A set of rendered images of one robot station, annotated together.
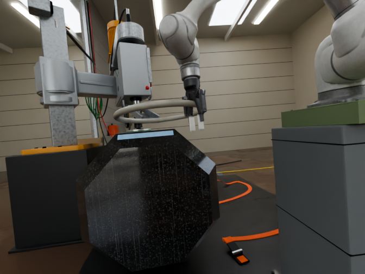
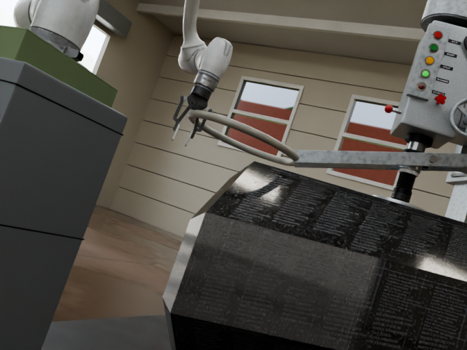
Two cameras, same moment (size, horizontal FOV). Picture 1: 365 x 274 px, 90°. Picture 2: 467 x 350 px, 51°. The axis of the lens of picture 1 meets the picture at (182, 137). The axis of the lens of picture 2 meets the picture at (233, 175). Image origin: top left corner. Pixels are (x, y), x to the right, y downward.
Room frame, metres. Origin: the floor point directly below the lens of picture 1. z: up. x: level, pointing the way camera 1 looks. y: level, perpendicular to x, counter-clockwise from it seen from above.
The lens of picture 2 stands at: (2.09, -1.51, 0.60)
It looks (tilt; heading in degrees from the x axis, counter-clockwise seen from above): 5 degrees up; 124
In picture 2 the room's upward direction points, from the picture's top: 19 degrees clockwise
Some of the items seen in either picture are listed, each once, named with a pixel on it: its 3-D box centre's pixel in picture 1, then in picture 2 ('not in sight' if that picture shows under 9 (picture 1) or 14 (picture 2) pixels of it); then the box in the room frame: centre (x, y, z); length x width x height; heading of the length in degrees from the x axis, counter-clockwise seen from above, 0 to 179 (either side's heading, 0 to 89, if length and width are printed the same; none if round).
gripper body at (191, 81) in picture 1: (192, 89); (198, 98); (0.85, -0.06, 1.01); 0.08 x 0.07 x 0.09; 41
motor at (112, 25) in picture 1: (120, 43); not in sight; (2.20, 0.63, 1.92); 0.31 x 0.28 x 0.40; 114
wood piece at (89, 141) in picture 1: (90, 141); not in sight; (1.74, 0.87, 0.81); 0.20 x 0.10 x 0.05; 105
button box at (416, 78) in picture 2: (148, 66); (428, 62); (1.57, 0.24, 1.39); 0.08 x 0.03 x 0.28; 24
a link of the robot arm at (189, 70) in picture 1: (190, 74); (206, 82); (0.86, -0.06, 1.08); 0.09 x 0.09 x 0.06
